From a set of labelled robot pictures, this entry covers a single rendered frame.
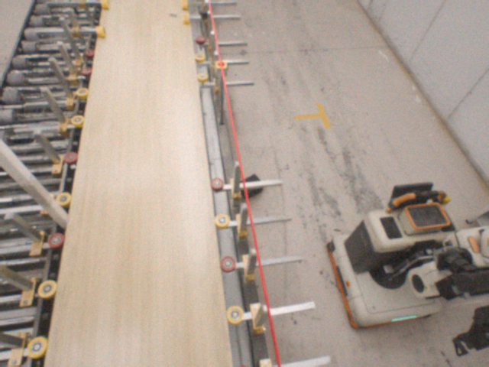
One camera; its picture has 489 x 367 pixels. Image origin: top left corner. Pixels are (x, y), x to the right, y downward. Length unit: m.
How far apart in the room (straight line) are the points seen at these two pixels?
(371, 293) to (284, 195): 1.12
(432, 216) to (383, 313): 0.76
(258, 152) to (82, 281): 2.08
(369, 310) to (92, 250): 1.80
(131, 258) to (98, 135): 0.90
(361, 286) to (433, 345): 0.72
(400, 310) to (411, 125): 2.24
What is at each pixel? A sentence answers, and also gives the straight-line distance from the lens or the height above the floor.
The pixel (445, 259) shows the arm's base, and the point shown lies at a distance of 1.66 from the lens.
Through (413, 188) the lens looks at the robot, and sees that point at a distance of 2.16.
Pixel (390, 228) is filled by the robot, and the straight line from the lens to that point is 2.09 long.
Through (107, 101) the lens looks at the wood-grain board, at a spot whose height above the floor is 0.90.
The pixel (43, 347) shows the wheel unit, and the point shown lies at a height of 0.91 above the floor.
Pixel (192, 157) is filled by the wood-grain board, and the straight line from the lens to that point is 2.00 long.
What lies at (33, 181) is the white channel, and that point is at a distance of 1.68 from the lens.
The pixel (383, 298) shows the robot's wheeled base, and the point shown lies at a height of 0.28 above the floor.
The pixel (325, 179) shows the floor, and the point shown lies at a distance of 3.15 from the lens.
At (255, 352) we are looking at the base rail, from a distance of 1.78.
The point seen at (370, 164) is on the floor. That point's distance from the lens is 3.45.
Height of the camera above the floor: 2.47
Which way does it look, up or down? 56 degrees down
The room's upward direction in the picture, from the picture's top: 6 degrees clockwise
